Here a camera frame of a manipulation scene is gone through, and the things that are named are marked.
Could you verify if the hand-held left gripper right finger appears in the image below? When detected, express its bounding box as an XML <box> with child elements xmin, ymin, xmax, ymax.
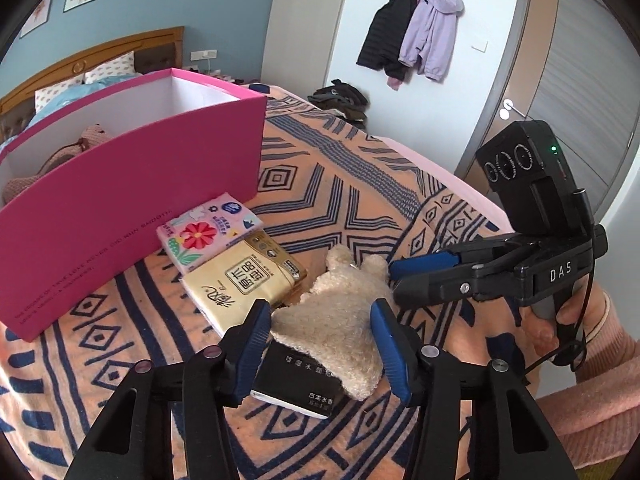
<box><xmin>369</xmin><ymin>298</ymin><xmax>581</xmax><ymax>480</ymax></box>

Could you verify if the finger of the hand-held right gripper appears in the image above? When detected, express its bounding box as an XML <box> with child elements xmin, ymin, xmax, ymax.
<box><xmin>395</xmin><ymin>261</ymin><xmax>528</xmax><ymax>309</ymax></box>
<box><xmin>389</xmin><ymin>234</ymin><xmax>544</xmax><ymax>281</ymax></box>

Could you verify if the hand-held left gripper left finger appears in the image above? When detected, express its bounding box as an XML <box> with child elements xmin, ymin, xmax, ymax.
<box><xmin>65</xmin><ymin>299</ymin><xmax>273</xmax><ymax>480</ymax></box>

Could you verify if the black tissue pack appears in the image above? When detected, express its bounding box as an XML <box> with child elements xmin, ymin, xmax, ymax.
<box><xmin>250</xmin><ymin>330</ymin><xmax>341</xmax><ymax>418</ymax></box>

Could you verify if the gold tissue pack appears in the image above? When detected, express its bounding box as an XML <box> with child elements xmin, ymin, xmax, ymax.
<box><xmin>180</xmin><ymin>230</ymin><xmax>308</xmax><ymax>338</ymax></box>

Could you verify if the beige fuzzy plush toy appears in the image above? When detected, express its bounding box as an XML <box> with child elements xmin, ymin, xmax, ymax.
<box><xmin>270</xmin><ymin>246</ymin><xmax>398</xmax><ymax>401</ymax></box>

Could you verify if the floral tissue pack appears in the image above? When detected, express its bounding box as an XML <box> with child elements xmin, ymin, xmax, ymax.
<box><xmin>156</xmin><ymin>192</ymin><xmax>264</xmax><ymax>275</ymax></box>

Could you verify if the pink cardboard box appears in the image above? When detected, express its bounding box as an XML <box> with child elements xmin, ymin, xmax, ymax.
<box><xmin>0</xmin><ymin>67</ymin><xmax>268</xmax><ymax>342</ymax></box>

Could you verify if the pink knitted plush rabbit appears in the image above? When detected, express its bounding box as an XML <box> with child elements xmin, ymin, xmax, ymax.
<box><xmin>2</xmin><ymin>124</ymin><xmax>115</xmax><ymax>200</ymax></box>

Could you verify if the person's right forearm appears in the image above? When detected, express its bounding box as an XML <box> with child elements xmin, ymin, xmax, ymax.
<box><xmin>536</xmin><ymin>290</ymin><xmax>640</xmax><ymax>480</ymax></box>

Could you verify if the person's right hand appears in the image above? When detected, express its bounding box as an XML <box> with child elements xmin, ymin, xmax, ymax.
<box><xmin>519</xmin><ymin>280</ymin><xmax>609</xmax><ymax>361</ymax></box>

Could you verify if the pink bed sheet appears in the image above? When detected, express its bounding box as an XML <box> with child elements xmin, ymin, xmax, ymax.
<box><xmin>367</xmin><ymin>132</ymin><xmax>516</xmax><ymax>236</ymax></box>

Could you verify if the pile of dark clothes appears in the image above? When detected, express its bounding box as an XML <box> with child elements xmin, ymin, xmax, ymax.
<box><xmin>307</xmin><ymin>78</ymin><xmax>370</xmax><ymax>131</ymax></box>

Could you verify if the purple jacket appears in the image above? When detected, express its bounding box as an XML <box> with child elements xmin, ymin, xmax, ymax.
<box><xmin>398</xmin><ymin>0</ymin><xmax>465</xmax><ymax>82</ymax></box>

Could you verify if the black jacket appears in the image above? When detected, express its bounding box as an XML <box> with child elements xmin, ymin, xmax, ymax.
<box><xmin>356</xmin><ymin>0</ymin><xmax>418</xmax><ymax>75</ymax></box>

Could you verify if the light blue duvet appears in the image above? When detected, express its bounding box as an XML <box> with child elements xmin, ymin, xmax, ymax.
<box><xmin>0</xmin><ymin>78</ymin><xmax>143</xmax><ymax>153</ymax></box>

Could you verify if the white printed pillow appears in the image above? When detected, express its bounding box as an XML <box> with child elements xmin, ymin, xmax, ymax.
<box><xmin>84</xmin><ymin>51</ymin><xmax>137</xmax><ymax>86</ymax></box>
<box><xmin>34</xmin><ymin>80</ymin><xmax>87</xmax><ymax>115</ymax></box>

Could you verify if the wooden bed headboard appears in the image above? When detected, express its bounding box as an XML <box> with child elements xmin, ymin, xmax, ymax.
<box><xmin>0</xmin><ymin>26</ymin><xmax>187</xmax><ymax>133</ymax></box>

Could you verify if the framed pink flower picture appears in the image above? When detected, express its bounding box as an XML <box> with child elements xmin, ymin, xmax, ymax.
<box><xmin>20</xmin><ymin>0</ymin><xmax>55</xmax><ymax>38</ymax></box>

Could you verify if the black cable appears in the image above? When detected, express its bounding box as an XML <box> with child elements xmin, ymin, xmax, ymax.
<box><xmin>549</xmin><ymin>187</ymin><xmax>601</xmax><ymax>372</ymax></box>

